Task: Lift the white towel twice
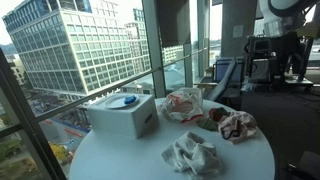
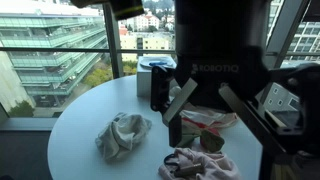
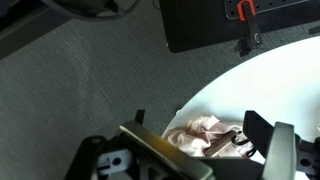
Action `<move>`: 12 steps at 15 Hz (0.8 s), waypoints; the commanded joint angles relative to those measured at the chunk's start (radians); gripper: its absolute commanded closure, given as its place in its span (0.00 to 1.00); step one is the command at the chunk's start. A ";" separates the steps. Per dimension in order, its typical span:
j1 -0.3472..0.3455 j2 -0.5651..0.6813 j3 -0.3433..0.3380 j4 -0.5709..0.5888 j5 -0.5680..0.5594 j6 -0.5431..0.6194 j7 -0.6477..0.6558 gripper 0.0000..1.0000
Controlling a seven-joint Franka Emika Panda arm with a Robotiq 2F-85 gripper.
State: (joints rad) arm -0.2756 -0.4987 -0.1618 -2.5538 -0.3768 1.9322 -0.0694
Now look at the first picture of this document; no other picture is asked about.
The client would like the grey window handrail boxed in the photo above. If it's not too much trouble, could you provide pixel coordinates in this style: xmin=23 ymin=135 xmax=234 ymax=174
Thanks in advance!
xmin=33 ymin=49 xmax=214 ymax=124

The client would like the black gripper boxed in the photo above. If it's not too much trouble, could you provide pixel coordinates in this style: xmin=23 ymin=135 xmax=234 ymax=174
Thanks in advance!
xmin=270 ymin=31 xmax=314 ymax=82

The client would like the small monitor screen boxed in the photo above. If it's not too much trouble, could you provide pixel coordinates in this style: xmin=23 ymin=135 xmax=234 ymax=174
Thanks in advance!
xmin=247 ymin=35 xmax=273 ymax=58

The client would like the dark roller blind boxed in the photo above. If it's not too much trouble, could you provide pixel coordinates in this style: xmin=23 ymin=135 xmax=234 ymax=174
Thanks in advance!
xmin=155 ymin=0 xmax=192 ymax=48

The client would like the blue small object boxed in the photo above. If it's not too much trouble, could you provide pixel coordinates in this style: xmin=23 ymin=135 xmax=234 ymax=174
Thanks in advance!
xmin=123 ymin=94 xmax=138 ymax=105

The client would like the pink crumpled cloth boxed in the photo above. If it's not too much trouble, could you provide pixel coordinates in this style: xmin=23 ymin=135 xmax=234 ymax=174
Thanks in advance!
xmin=217 ymin=110 xmax=259 ymax=145

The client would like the wooden armchair with cushion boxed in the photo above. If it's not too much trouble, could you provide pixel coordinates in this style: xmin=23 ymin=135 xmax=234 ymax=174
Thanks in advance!
xmin=195 ymin=55 xmax=247 ymax=102

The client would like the white round plate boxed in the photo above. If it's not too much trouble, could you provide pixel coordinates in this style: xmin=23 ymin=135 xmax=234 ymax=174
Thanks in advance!
xmin=103 ymin=94 xmax=141 ymax=110

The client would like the white rectangular box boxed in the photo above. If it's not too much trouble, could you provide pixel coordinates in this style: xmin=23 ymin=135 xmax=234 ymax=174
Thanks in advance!
xmin=86 ymin=92 xmax=160 ymax=140

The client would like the white equipment cabinet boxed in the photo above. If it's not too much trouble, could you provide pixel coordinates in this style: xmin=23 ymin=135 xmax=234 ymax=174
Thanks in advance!
xmin=249 ymin=58 xmax=272 ymax=82

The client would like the white towel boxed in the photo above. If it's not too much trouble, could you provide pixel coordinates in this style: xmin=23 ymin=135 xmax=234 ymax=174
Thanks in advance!
xmin=161 ymin=130 xmax=223 ymax=178

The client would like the white paper sign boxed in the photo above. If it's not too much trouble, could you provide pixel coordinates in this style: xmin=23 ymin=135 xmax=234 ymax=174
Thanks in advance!
xmin=232 ymin=24 xmax=245 ymax=39

